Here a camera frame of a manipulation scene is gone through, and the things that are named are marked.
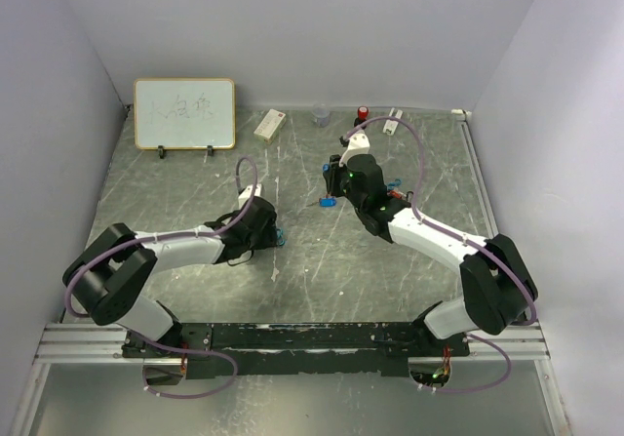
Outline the teal carabiner clip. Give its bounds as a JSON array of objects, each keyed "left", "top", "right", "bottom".
[{"left": 276, "top": 228, "right": 286, "bottom": 247}]

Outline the blue white key tag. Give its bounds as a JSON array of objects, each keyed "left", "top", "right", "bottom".
[{"left": 309, "top": 197, "right": 336, "bottom": 208}]

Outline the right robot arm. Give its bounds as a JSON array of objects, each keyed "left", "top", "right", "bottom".
[{"left": 323, "top": 154, "right": 538, "bottom": 356}]

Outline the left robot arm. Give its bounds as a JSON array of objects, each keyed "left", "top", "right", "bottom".
[{"left": 62, "top": 196, "right": 279, "bottom": 357}]

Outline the white rectangular device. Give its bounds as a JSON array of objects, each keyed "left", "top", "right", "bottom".
[{"left": 383, "top": 107, "right": 403, "bottom": 136}]

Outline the clear plastic cup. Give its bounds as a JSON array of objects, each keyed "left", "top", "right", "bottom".
[{"left": 311, "top": 103, "right": 331, "bottom": 128}]

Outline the red black stamp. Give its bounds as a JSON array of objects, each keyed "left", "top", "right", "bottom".
[{"left": 353, "top": 106, "right": 370, "bottom": 127}]

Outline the white red cardboard box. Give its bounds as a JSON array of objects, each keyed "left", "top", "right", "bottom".
[{"left": 253, "top": 109, "right": 286, "bottom": 144}]

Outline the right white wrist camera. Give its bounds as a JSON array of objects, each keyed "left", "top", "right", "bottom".
[{"left": 339, "top": 131, "right": 371, "bottom": 167}]

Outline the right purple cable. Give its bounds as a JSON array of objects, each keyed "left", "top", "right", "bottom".
[{"left": 343, "top": 116, "right": 539, "bottom": 394}]

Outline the purple cable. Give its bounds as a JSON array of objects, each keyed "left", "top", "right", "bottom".
[
  {"left": 63, "top": 156, "right": 258, "bottom": 399},
  {"left": 343, "top": 116, "right": 539, "bottom": 394}
]

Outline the right side aluminium rail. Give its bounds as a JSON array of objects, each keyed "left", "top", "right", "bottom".
[{"left": 451, "top": 109, "right": 498, "bottom": 237}]

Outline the aluminium rail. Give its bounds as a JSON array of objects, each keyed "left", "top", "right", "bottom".
[
  {"left": 451, "top": 109, "right": 498, "bottom": 237},
  {"left": 34, "top": 321, "right": 551, "bottom": 365}
]

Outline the white whiteboard wooden frame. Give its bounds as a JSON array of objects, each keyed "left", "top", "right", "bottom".
[{"left": 133, "top": 77, "right": 236, "bottom": 153}]

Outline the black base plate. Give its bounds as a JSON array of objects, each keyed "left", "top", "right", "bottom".
[{"left": 122, "top": 321, "right": 470, "bottom": 379}]

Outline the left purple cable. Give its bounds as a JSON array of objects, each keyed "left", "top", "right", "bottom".
[{"left": 63, "top": 156, "right": 258, "bottom": 399}]

